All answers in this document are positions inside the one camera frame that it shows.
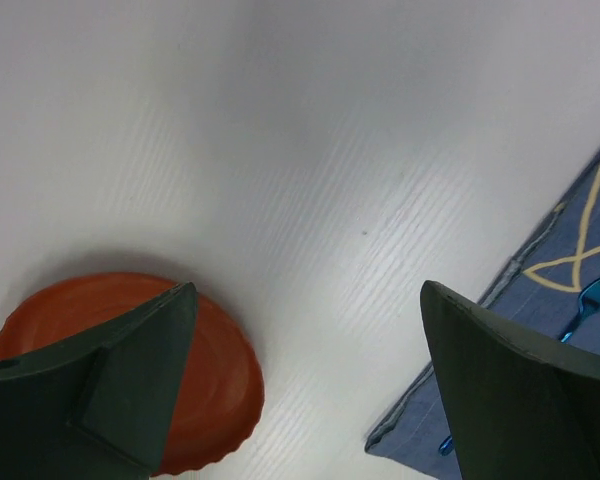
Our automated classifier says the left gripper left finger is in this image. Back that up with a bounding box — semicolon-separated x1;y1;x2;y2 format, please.
0;283;198;479

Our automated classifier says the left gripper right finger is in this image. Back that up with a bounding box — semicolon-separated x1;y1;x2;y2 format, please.
420;281;600;479

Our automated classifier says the blue cloth placemat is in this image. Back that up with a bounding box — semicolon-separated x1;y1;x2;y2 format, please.
364;150;600;479

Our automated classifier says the blue metallic fork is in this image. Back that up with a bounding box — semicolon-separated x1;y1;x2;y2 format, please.
437;272;600;457

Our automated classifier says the red round plate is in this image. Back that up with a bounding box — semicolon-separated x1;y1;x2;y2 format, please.
0;272;265;475

